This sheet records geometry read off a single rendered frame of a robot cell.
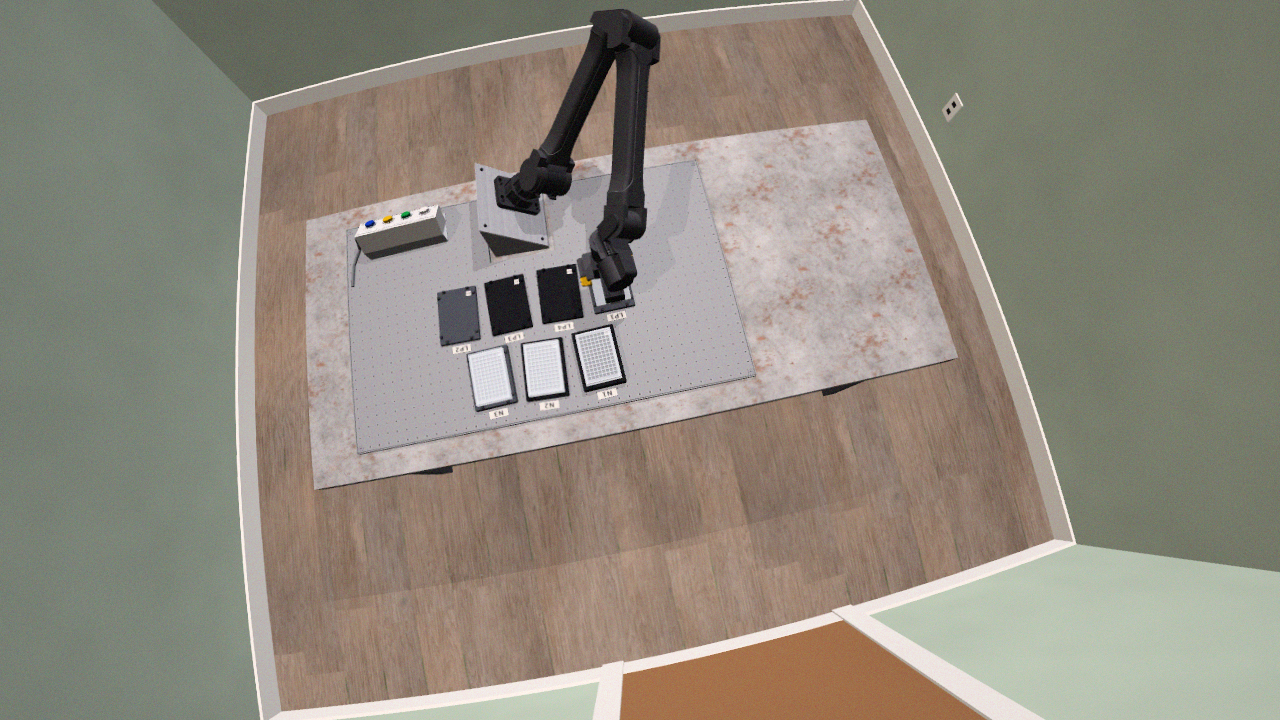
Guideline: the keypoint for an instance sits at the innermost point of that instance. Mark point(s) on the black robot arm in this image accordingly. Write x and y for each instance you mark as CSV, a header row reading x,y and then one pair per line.
x,y
624,214

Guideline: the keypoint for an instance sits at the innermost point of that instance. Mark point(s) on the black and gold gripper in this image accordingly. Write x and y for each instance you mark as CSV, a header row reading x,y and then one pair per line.
x,y
584,263

